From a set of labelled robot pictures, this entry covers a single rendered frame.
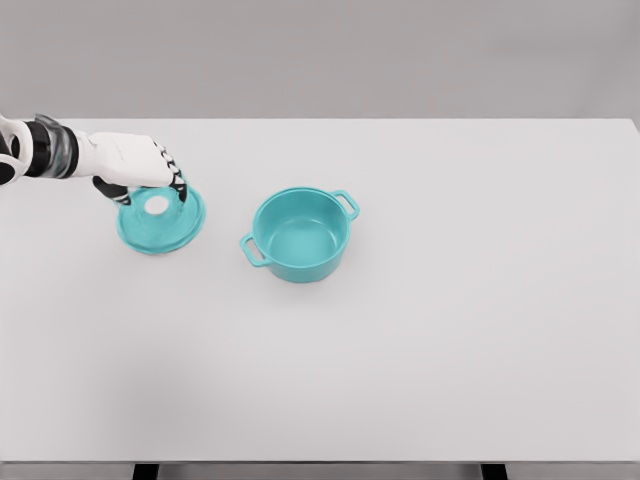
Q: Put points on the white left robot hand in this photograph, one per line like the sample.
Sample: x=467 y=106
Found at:
x=135 y=160

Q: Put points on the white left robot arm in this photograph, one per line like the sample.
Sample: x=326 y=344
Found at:
x=40 y=147

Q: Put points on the teal pot lid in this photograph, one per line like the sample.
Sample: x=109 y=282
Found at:
x=160 y=227

